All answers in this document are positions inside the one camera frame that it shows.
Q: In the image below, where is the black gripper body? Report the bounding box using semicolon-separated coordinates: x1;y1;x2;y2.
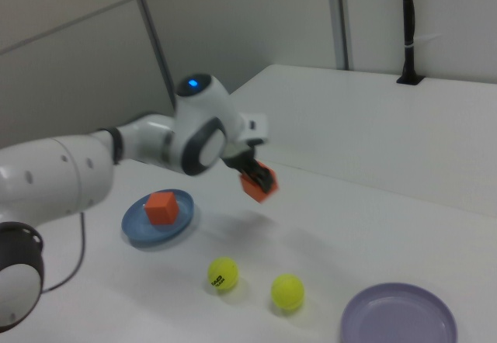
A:
222;144;259;174

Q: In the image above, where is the orange cube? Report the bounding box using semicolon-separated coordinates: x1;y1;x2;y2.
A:
144;190;181;227
238;160;280;205

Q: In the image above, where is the yellow-green tennis ball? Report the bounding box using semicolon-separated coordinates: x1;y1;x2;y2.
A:
270;273;305;313
207;256;239;292

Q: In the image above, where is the blue plate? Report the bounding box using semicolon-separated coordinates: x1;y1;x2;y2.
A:
120;189;195;248

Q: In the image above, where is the purple plate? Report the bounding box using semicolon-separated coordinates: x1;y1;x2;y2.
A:
340;282;459;343

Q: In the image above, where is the black pole with base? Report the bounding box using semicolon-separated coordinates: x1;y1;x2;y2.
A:
395;0;425;86

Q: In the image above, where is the black cable strap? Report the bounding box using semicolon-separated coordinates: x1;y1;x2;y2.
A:
98;126;125;166

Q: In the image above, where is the grey partition post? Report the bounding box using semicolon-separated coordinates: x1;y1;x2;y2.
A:
127;0;178;108
332;0;355;71

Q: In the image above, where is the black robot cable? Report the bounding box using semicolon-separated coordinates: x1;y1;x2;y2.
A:
40;210;87;296

